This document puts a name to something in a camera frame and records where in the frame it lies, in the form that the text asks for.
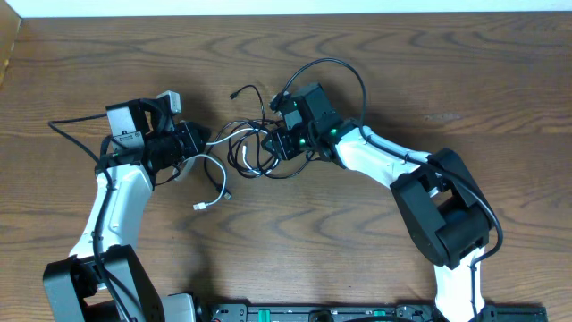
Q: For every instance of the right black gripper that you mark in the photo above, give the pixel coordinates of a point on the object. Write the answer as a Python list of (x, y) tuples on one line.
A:
[(281, 141)]

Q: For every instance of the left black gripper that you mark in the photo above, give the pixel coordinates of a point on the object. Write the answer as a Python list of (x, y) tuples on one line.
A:
[(188, 132)]

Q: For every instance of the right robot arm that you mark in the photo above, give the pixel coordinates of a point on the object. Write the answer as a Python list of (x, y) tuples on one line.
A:
[(446, 215)]

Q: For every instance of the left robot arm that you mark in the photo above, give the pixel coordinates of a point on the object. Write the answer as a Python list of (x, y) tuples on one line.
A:
[(102, 278)]

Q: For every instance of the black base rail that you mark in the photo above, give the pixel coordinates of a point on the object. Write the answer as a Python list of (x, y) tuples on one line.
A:
[(235, 312)]

